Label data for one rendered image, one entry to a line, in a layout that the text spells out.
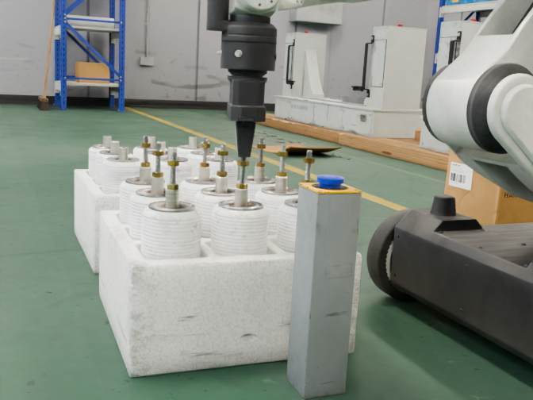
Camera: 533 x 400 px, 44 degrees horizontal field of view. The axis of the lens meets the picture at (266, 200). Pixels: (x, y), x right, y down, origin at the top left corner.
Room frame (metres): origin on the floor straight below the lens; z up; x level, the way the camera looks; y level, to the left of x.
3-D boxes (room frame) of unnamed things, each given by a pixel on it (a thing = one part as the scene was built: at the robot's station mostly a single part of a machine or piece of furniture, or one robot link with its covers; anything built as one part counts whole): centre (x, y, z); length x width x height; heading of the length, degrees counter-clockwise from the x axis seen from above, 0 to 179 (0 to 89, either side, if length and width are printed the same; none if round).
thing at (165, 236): (1.04, 0.15, 0.16); 0.10 x 0.10 x 0.18
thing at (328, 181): (0.95, -0.09, 0.32); 0.04 x 0.04 x 0.02
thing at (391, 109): (5.18, -0.60, 0.45); 1.61 x 0.57 x 0.74; 24
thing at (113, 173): (1.54, 0.34, 0.16); 0.10 x 0.10 x 0.18
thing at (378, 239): (1.39, -0.32, 0.10); 0.20 x 0.05 x 0.20; 114
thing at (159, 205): (1.04, 0.15, 0.25); 0.08 x 0.08 x 0.01
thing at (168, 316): (1.19, 0.08, 0.09); 0.39 x 0.39 x 0.18; 21
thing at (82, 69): (6.79, 1.83, 0.36); 0.31 x 0.25 x 0.20; 114
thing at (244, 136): (1.07, 0.04, 0.37); 0.03 x 0.02 x 0.06; 98
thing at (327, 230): (0.95, -0.09, 0.16); 0.07 x 0.07 x 0.31; 21
